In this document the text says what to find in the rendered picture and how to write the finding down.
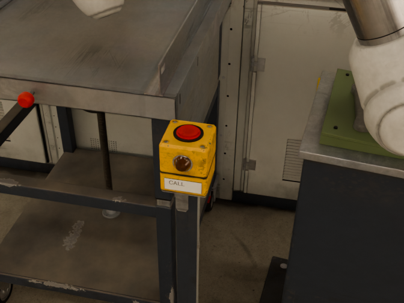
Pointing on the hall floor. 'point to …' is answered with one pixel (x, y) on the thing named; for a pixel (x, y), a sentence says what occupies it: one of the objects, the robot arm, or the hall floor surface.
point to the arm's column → (346, 237)
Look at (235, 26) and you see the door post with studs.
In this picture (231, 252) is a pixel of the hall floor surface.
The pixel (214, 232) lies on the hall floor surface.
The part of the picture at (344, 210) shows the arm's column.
